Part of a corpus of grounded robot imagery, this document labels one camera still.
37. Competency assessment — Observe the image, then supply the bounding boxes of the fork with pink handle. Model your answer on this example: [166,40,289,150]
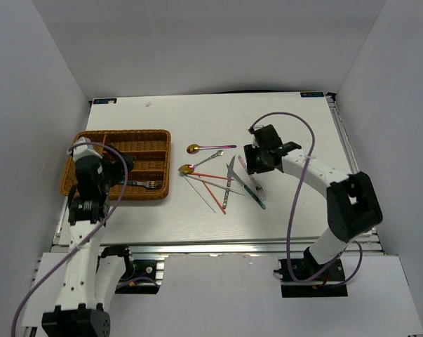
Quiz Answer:
[238,155,266,201]

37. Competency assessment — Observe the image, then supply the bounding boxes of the knife with green marbled handle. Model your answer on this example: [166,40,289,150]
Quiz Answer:
[226,164,266,210]

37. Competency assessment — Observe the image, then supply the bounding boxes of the knife with brown marbled handle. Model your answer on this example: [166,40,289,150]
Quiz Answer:
[222,157,235,209]

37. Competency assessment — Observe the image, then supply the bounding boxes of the orange chopstick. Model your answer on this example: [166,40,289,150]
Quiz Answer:
[202,182,227,215]
[187,172,228,180]

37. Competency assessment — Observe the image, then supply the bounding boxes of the rainbow spoon plain handle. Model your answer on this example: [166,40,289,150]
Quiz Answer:
[186,144,237,154]

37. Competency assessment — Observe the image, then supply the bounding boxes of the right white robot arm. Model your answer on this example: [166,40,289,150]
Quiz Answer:
[244,125,383,283]

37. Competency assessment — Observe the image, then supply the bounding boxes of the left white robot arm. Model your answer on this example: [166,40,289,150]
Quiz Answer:
[41,137,135,336]

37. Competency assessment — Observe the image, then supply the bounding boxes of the wicker cutlery tray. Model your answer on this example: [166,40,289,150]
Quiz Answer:
[74,129,171,201]

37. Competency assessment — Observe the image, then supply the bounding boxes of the white chopstick thick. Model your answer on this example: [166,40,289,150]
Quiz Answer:
[183,175,243,195]

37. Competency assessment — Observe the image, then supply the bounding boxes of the white chopstick thin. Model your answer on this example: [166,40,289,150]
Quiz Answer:
[183,176,216,213]

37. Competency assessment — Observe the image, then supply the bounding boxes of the blue label right corner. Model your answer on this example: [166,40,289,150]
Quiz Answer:
[300,91,325,98]

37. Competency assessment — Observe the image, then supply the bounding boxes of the blue label corner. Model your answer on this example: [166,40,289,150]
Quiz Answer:
[92,98,117,105]
[300,91,325,98]

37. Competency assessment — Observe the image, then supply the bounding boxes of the blue label left corner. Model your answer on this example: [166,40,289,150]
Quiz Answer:
[92,98,117,105]

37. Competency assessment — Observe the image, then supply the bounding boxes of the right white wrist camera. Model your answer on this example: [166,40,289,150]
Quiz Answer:
[249,125,268,148]

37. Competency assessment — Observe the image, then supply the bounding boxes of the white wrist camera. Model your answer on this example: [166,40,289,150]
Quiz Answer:
[249,125,268,148]
[67,137,102,162]

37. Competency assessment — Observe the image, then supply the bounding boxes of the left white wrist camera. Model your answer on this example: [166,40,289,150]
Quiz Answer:
[67,137,102,162]

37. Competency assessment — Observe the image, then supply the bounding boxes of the aluminium table rail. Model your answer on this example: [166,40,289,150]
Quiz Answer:
[325,92,352,169]

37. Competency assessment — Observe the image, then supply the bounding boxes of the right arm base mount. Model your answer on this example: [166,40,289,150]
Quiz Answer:
[273,258,349,298]

